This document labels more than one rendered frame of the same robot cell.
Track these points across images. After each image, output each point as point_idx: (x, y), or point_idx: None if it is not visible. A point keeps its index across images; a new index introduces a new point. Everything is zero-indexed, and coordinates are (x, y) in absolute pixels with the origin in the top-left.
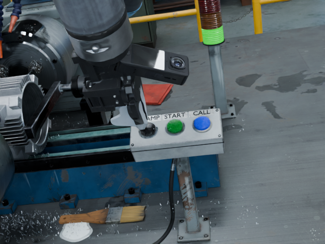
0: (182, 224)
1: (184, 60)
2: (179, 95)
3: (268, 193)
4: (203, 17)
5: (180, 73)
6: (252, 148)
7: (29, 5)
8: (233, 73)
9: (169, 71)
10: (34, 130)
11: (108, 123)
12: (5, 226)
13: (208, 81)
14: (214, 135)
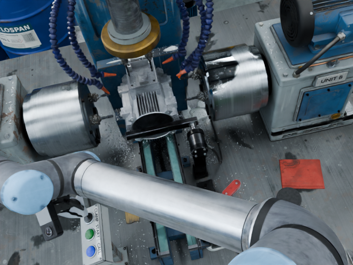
0: (121, 249)
1: (51, 235)
2: (302, 200)
3: None
4: None
5: (43, 235)
6: None
7: (278, 40)
8: None
9: (41, 228)
10: (128, 138)
11: (245, 155)
12: (122, 144)
13: (338, 221)
14: (84, 261)
